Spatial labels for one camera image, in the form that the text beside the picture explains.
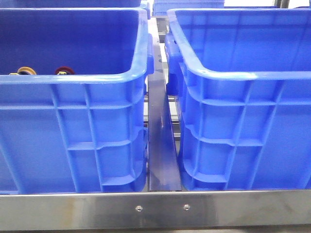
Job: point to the red mushroom push button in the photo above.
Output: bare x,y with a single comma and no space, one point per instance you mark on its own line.
64,70

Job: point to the yellow mushroom push button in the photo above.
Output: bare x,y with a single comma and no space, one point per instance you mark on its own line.
24,71

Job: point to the left blue plastic bin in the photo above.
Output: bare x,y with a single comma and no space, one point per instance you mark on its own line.
80,133

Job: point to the blue plastic bin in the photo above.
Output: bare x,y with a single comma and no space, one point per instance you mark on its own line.
80,133
242,80

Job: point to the right blue plastic bin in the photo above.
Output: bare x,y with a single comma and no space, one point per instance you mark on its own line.
242,80

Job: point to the far blue crate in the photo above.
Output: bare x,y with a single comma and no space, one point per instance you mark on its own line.
160,7

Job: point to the blue bin behind left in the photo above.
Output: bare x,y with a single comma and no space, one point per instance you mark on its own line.
74,3

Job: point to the dark blue divider rail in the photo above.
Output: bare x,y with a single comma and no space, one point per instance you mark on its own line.
164,174

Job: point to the stainless steel front rail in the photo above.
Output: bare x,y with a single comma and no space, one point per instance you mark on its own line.
155,210

